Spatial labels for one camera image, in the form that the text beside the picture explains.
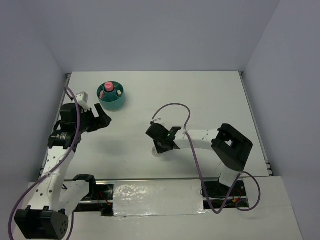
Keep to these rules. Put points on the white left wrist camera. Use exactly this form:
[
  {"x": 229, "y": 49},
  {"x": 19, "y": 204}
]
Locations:
[{"x": 82, "y": 99}]

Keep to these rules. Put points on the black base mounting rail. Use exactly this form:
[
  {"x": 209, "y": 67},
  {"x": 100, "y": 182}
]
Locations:
[{"x": 102, "y": 202}]

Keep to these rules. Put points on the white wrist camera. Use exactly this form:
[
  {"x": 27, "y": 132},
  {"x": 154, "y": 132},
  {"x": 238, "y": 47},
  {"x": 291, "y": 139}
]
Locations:
[
  {"x": 82, "y": 99},
  {"x": 157, "y": 121}
]

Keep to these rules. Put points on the teal round compartment organizer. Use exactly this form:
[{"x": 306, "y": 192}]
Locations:
[{"x": 111, "y": 101}]

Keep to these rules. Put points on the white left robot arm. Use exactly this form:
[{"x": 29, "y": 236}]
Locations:
[{"x": 46, "y": 216}]

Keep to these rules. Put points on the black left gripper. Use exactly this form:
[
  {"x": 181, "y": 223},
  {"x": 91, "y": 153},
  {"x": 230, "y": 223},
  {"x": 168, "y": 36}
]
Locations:
[{"x": 103, "y": 121}]

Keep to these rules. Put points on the pink-capped crayon bottle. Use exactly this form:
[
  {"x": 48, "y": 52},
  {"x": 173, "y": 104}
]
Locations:
[{"x": 109, "y": 87}]

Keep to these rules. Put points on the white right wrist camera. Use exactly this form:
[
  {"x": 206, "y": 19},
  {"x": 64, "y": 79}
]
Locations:
[{"x": 157, "y": 121}]

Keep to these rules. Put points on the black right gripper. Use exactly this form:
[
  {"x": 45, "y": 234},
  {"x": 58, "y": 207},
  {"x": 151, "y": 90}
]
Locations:
[{"x": 160, "y": 150}]

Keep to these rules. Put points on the clear tape roll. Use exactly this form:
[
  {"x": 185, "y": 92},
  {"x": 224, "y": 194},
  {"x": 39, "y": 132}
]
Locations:
[{"x": 154, "y": 152}]

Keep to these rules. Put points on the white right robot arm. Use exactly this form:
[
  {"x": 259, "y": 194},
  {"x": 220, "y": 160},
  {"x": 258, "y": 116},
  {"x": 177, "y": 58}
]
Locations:
[{"x": 231, "y": 146}]

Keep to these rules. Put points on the silver foil sheet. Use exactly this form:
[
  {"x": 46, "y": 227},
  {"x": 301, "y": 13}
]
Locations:
[{"x": 157, "y": 198}]

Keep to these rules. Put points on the pink highlighter pen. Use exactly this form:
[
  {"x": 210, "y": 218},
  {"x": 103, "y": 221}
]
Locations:
[{"x": 101, "y": 95}]

